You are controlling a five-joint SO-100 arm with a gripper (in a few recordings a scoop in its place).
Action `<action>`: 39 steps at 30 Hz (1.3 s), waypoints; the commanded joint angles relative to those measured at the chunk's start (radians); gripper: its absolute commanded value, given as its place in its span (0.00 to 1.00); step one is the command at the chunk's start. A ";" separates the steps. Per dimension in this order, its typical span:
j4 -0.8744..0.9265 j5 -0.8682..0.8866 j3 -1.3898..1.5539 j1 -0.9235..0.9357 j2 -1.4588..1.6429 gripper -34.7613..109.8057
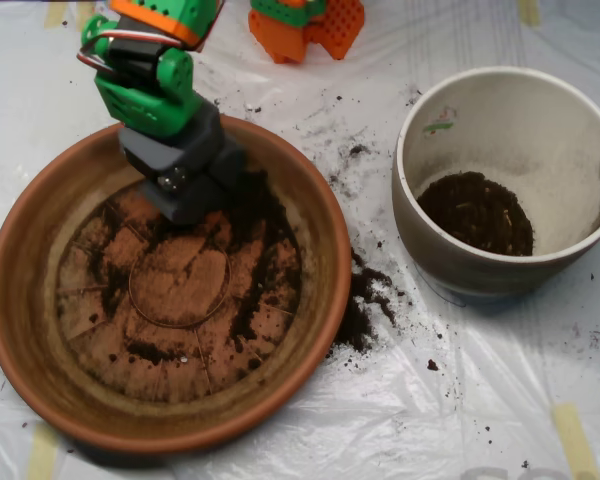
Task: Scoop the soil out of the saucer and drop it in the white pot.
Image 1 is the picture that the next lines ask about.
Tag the white ceramic pot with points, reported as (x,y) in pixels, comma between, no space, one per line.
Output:
(530,125)

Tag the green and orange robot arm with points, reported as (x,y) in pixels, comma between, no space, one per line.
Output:
(145,100)

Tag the orange honeycomb robot base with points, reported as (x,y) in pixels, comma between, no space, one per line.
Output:
(342,25)

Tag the beige masking tape strip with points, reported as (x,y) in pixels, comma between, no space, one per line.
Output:
(85,7)
(55,15)
(41,455)
(528,12)
(575,440)

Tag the dark soil pile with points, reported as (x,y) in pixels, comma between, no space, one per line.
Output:
(265,225)

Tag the spilled soil heap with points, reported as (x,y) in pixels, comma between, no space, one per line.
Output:
(360,320)

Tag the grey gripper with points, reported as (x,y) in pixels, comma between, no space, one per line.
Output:
(177,162)

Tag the small dark brown food crumb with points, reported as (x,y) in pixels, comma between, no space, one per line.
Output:
(431,365)

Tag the clear plastic cover sheet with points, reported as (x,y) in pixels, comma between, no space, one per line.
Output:
(430,425)

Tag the terracotta plant saucer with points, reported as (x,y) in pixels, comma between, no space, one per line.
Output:
(25,300)

